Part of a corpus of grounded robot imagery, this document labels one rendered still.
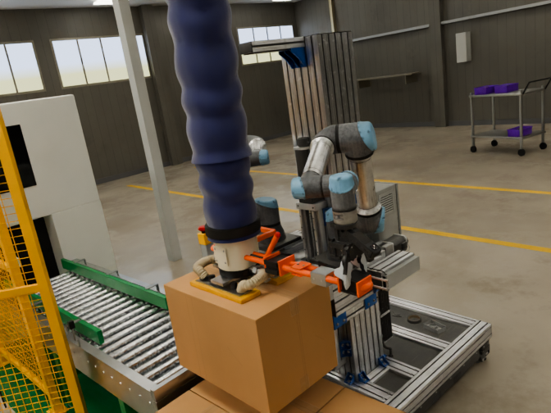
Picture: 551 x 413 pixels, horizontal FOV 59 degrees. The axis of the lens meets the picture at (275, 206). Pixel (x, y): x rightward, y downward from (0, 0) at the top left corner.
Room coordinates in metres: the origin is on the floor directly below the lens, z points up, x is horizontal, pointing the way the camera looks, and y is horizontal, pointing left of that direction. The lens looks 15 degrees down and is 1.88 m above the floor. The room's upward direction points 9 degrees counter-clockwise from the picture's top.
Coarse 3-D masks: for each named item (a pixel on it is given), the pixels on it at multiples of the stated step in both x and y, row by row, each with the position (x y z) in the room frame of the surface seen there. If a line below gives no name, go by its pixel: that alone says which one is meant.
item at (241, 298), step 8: (192, 280) 1.92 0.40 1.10; (200, 280) 1.89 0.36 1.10; (208, 280) 1.88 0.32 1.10; (200, 288) 1.86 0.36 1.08; (208, 288) 1.81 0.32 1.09; (216, 288) 1.79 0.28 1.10; (224, 288) 1.77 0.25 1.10; (232, 288) 1.76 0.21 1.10; (224, 296) 1.74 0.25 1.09; (232, 296) 1.71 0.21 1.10; (240, 296) 1.69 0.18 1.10; (248, 296) 1.69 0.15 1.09; (256, 296) 1.71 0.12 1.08
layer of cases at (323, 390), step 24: (312, 384) 1.87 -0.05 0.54; (336, 384) 1.84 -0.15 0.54; (168, 408) 1.85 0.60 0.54; (192, 408) 1.83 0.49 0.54; (216, 408) 1.80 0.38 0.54; (240, 408) 1.78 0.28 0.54; (288, 408) 1.73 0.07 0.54; (312, 408) 1.71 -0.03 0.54; (336, 408) 1.69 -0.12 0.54; (360, 408) 1.67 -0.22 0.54; (384, 408) 1.65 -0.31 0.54
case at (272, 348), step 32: (192, 288) 1.87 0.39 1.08; (256, 288) 1.79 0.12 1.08; (288, 288) 1.74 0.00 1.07; (320, 288) 1.76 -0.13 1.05; (192, 320) 1.83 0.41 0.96; (224, 320) 1.66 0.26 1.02; (256, 320) 1.53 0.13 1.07; (288, 320) 1.63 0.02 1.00; (320, 320) 1.74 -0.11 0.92; (192, 352) 1.87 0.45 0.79; (224, 352) 1.69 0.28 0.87; (256, 352) 1.54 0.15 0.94; (288, 352) 1.61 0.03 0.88; (320, 352) 1.73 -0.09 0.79; (224, 384) 1.72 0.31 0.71; (256, 384) 1.56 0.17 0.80; (288, 384) 1.60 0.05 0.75
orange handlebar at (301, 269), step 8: (264, 232) 2.13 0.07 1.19; (272, 232) 2.07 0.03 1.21; (248, 256) 1.79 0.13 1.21; (296, 264) 1.63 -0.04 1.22; (304, 264) 1.62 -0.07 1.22; (296, 272) 1.59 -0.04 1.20; (304, 272) 1.57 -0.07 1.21; (328, 280) 1.49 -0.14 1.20; (336, 280) 1.46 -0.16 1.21; (368, 288) 1.39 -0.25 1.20
